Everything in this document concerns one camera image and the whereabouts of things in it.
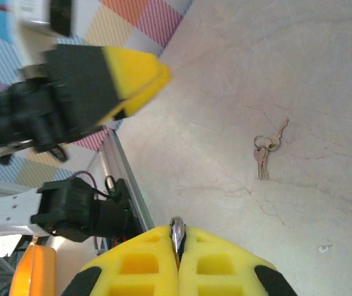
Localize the dark grey padlock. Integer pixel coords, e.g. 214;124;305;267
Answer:
169;216;187;268

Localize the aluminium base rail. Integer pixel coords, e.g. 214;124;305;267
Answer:
97;131;155;232

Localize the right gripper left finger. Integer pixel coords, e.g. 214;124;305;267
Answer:
61;225;180;296

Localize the silver key bunch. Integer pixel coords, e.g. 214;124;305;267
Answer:
253;118;290;181

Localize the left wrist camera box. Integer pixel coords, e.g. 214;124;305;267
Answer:
8;0;74;38

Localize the purple camera cable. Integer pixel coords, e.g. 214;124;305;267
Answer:
72;170;103;257

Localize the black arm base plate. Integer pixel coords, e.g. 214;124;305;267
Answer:
111;177;140;228

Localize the orange plastic object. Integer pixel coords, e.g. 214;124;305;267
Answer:
10;242;58;296

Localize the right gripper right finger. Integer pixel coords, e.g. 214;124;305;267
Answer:
178;225;299;296

